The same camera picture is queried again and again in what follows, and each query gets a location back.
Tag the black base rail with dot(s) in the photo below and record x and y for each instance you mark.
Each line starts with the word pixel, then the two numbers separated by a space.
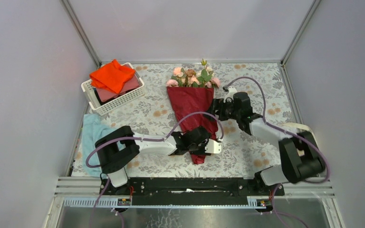
pixel 189 191

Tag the pink fake flower bunch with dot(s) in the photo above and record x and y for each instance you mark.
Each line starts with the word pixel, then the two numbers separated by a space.
pixel 212 82

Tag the white plastic basket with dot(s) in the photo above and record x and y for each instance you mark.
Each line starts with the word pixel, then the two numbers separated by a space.
pixel 102 101

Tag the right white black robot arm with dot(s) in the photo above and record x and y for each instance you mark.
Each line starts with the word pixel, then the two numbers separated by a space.
pixel 299 159

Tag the orange folded cloth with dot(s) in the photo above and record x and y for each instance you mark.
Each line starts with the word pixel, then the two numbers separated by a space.
pixel 112 76

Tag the light blue cloth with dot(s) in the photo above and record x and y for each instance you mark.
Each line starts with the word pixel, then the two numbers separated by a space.
pixel 93 130

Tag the dried brown fake flower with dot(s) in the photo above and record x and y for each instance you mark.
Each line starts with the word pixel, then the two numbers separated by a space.
pixel 190 78

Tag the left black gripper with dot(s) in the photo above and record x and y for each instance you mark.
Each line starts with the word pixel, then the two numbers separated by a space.
pixel 202 152

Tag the peach fake flower stem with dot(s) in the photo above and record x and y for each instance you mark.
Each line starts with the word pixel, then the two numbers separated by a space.
pixel 179 75

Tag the floral patterned tablecloth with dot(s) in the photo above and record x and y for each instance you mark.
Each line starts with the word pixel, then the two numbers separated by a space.
pixel 242 156

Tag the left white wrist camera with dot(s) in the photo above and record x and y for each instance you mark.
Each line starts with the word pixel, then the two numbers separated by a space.
pixel 214 147

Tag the cream ribbon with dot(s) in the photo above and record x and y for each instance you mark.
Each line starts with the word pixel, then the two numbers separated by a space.
pixel 302 128

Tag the dark red wrapping paper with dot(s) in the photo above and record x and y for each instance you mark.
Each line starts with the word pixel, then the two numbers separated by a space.
pixel 187 100

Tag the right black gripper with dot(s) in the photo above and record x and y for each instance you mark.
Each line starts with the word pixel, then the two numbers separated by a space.
pixel 218 104

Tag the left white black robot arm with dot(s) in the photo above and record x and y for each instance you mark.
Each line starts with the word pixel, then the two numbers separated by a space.
pixel 118 148

